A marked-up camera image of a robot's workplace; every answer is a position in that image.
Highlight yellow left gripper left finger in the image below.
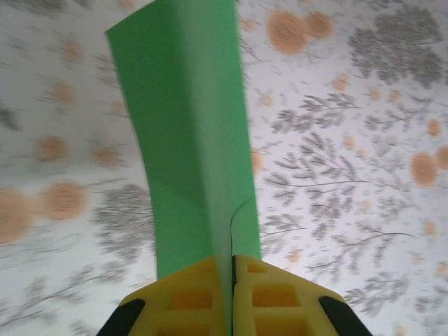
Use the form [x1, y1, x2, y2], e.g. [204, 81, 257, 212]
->
[99, 254, 225, 336]

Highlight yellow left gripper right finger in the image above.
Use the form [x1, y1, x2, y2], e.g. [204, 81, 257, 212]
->
[230, 254, 365, 336]

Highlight green paper sheet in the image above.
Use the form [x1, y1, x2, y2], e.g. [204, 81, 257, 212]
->
[104, 0, 263, 281]

